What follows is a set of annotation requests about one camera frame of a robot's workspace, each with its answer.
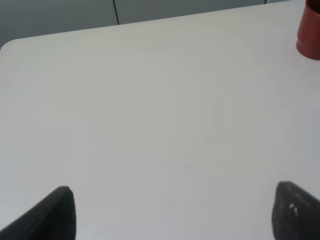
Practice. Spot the red plastic cup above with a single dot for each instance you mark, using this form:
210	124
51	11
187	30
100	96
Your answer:
308	34

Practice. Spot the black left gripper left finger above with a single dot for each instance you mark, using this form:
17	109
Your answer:
53	218

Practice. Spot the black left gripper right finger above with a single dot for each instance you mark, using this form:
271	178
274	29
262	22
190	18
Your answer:
295	213

